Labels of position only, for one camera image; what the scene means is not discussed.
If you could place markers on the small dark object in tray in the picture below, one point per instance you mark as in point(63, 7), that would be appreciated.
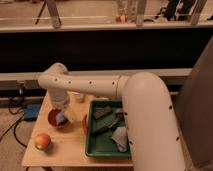
point(119, 114)

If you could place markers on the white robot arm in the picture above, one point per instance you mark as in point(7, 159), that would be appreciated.
point(150, 119)

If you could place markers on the red yellow apple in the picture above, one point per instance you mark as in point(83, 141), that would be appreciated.
point(42, 141)

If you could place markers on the grey folded cloth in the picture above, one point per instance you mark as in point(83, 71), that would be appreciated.
point(119, 136)

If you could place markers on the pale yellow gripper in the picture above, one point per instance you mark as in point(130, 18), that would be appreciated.
point(69, 114)

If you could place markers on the orange carrot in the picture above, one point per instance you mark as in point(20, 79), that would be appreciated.
point(84, 124)

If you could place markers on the blue power box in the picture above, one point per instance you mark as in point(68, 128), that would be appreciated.
point(31, 112)

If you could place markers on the dark red bowl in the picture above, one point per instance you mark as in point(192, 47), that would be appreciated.
point(52, 119)

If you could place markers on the blue sponge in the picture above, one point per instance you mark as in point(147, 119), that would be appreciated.
point(60, 119)

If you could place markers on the white plastic cup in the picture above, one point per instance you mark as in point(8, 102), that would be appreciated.
point(79, 97)

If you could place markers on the black knife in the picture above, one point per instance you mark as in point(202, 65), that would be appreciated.
point(106, 128)

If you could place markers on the dark sponge block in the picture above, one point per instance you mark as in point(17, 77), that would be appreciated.
point(102, 112)

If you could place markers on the green plastic tray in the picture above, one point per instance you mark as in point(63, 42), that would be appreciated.
point(102, 145)

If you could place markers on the orange object in background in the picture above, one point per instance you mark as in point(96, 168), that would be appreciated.
point(121, 18)

